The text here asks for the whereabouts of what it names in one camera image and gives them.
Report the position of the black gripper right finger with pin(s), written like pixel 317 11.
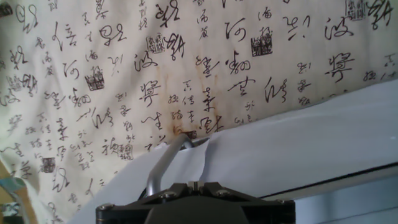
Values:
pixel 267 213

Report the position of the beige calligraphy print cloth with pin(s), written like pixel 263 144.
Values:
pixel 93 93

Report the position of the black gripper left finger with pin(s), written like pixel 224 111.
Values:
pixel 130 213

